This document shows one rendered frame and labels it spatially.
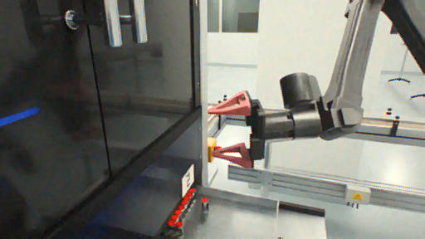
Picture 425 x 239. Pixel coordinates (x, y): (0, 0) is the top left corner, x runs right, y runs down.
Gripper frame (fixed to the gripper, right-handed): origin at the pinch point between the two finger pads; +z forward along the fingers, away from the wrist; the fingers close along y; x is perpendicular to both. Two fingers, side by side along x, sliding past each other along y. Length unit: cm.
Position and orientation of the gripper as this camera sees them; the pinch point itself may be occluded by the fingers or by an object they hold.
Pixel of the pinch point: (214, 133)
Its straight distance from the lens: 51.6
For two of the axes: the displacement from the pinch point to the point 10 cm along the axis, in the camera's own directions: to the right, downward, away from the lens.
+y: -0.7, -8.7, -4.9
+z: -10.0, 1.0, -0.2
